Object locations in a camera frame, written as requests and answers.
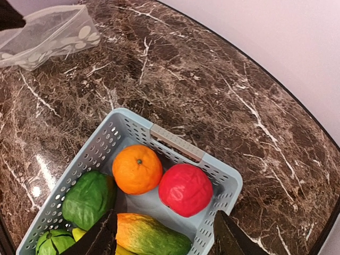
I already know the green toy avocado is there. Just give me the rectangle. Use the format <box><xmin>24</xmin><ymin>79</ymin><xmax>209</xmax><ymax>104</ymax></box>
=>
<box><xmin>62</xmin><ymin>171</ymin><xmax>117</xmax><ymax>231</ymax></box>

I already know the yellow toy banana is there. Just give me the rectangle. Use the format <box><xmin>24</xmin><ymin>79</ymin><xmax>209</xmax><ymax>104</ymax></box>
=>
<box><xmin>72</xmin><ymin>227</ymin><xmax>136</xmax><ymax>255</ymax></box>

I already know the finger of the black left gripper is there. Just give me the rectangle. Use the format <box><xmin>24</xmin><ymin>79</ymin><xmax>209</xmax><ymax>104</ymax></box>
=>
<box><xmin>0</xmin><ymin>0</ymin><xmax>26</xmax><ymax>31</ymax></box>

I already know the red toy apple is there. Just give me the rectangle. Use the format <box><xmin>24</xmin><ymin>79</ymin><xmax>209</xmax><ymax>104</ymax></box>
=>
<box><xmin>158</xmin><ymin>164</ymin><xmax>214</xmax><ymax>218</ymax></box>

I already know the green toy cabbage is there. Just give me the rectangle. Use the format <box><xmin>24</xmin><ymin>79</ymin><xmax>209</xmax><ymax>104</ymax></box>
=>
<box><xmin>36</xmin><ymin>229</ymin><xmax>75</xmax><ymax>255</ymax></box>

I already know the light blue perforated basket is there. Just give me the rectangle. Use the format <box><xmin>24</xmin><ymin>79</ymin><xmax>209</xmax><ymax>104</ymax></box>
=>
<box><xmin>16</xmin><ymin>108</ymin><xmax>243</xmax><ymax>254</ymax></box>

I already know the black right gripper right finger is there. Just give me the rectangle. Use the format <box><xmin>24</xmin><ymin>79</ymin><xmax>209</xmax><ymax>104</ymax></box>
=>
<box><xmin>213</xmin><ymin>210</ymin><xmax>268</xmax><ymax>255</ymax></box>

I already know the orange toy orange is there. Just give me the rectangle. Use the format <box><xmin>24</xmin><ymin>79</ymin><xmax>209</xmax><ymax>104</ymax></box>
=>
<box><xmin>112</xmin><ymin>144</ymin><xmax>163</xmax><ymax>195</ymax></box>

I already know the orange green toy mango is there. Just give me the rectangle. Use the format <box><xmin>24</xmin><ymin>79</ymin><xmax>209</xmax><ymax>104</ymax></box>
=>
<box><xmin>116</xmin><ymin>213</ymin><xmax>192</xmax><ymax>255</ymax></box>

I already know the clear dotted zip top bag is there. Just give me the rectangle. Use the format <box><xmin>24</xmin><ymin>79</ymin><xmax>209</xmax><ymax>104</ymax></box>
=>
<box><xmin>1</xmin><ymin>5</ymin><xmax>100</xmax><ymax>71</ymax></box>

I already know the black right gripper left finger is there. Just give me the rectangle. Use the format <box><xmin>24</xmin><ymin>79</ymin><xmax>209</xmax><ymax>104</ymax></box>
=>
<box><xmin>61</xmin><ymin>209</ymin><xmax>117</xmax><ymax>255</ymax></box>

